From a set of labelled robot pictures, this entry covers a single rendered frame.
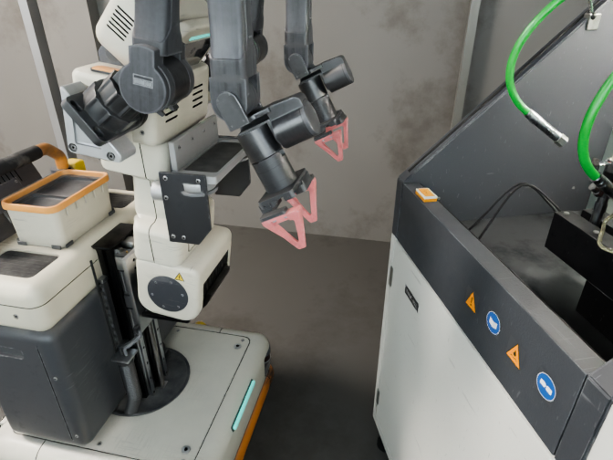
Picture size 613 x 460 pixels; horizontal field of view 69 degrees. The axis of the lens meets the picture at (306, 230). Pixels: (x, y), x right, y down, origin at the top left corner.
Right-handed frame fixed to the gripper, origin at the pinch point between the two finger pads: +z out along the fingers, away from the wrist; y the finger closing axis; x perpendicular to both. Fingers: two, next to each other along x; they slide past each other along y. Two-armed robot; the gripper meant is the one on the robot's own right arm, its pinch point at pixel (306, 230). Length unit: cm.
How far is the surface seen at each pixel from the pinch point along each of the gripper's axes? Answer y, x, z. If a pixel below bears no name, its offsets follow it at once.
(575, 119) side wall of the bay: 53, -53, 17
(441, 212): 22.1, -19.7, 15.2
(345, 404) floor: 49, 41, 91
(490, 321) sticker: -2.8, -23.2, 25.6
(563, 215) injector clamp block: 19, -41, 23
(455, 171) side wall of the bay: 42, -24, 15
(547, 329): -12.9, -31.0, 20.9
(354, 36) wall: 174, 5, -19
